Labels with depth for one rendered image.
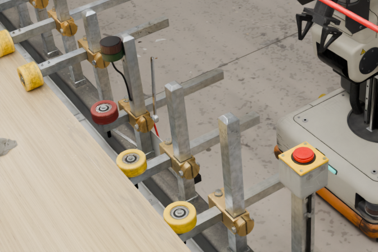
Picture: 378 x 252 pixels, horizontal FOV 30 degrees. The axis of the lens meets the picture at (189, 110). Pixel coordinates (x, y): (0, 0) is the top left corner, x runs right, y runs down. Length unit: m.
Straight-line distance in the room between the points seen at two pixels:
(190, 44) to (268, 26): 0.48
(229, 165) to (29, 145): 0.64
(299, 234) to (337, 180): 1.30
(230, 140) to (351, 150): 1.29
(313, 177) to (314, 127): 1.57
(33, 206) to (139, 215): 0.28
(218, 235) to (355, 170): 0.94
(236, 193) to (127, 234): 0.28
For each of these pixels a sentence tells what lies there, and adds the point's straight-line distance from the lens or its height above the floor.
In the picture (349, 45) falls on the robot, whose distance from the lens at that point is 2.48.
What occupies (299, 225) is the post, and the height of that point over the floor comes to 1.05.
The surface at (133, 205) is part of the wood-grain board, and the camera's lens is 1.77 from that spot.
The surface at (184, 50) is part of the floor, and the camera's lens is 3.98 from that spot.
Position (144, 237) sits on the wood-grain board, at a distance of 1.69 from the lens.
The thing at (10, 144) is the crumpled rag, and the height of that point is 0.91.
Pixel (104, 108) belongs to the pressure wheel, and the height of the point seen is 0.91.
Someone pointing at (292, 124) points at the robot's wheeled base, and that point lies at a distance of 2.95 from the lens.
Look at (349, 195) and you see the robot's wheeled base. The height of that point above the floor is 0.19.
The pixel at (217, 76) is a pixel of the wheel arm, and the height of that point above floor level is 0.85.
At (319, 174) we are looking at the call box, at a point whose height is 1.20.
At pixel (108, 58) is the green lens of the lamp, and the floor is 1.10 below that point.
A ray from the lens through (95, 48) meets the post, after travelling 2.22.
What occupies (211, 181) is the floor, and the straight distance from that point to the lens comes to 3.12.
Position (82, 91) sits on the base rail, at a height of 0.70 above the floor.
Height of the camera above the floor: 2.14
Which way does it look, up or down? 37 degrees down
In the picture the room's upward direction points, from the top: 7 degrees counter-clockwise
